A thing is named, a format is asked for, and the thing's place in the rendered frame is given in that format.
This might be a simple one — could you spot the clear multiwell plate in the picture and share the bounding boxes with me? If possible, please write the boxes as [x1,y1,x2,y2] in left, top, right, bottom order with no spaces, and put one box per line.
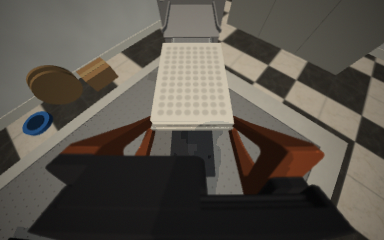
[173,38,211,43]

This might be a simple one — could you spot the white microplate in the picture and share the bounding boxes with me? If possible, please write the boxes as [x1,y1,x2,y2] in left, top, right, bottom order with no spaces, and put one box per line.
[150,43,234,131]

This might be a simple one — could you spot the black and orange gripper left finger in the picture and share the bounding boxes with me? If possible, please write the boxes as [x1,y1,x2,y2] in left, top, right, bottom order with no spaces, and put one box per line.
[60,116,155,156]

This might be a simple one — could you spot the grey shelf rack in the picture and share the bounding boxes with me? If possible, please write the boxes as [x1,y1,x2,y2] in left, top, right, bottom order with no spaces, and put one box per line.
[157,0,226,43]

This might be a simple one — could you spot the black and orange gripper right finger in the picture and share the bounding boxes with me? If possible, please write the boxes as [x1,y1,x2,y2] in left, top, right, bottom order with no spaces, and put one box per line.
[228,116,324,194]

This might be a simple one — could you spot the grey base plate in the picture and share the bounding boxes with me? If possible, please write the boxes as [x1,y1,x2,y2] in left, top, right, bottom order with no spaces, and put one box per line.
[0,66,321,240]

